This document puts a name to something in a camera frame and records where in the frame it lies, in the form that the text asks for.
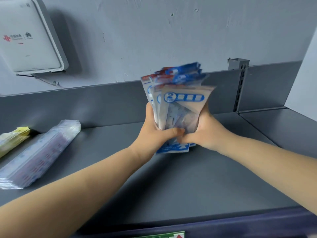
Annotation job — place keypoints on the person's left hand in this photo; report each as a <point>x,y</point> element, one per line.
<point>151,141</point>

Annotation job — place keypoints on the person's right hand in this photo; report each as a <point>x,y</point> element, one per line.
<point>210,136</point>

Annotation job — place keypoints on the pile of blue set-square packets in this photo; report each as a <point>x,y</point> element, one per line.
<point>183,96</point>

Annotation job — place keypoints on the clear purple ruler packets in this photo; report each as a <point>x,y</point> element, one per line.
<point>42,153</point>

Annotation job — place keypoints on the yellow-label ruler packets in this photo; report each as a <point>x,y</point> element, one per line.
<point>12,140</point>

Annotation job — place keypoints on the person's left forearm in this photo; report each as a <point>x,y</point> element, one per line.
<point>69,195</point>

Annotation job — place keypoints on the person's right forearm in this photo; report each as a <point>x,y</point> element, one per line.
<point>277,166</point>

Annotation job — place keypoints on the grey shelf back panel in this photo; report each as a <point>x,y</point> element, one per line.
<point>74,104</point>

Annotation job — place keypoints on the green yellow shelf price label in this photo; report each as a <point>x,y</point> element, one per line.
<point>158,235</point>

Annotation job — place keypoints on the white tiered pen display stand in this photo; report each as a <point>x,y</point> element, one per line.
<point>305,91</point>

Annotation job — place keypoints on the grey slotted shelf post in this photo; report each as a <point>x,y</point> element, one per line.
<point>240,81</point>

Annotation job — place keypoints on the white wall router box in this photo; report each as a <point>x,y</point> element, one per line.
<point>27,52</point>

